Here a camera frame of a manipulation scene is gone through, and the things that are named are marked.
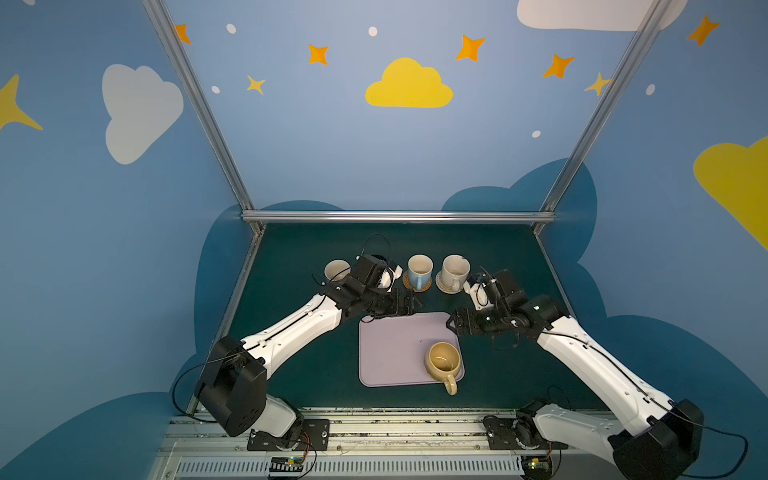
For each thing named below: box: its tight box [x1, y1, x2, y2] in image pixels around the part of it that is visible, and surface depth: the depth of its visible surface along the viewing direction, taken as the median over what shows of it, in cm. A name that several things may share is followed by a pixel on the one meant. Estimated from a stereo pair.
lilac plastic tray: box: [358, 312, 461, 387], surface depth 89 cm
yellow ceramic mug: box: [425, 341, 461, 395], surface depth 80 cm
